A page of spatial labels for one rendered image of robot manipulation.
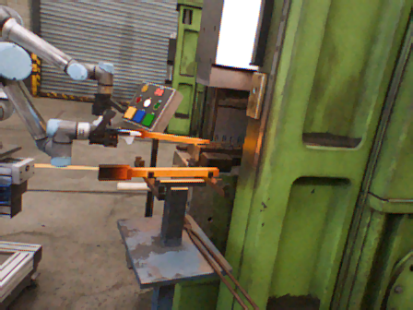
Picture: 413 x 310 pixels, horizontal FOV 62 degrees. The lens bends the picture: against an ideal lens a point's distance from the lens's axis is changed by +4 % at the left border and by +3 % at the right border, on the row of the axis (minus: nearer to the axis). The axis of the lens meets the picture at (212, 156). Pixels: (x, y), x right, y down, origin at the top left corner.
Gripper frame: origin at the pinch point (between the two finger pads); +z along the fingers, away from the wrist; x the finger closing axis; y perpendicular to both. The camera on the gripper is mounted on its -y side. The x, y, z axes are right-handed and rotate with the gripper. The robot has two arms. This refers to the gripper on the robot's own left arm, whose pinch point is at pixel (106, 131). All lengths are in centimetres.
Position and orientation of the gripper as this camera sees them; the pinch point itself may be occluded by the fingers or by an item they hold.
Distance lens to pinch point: 191.0
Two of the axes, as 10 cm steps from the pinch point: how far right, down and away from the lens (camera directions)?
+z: -1.5, 9.6, 2.5
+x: -0.1, 2.5, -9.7
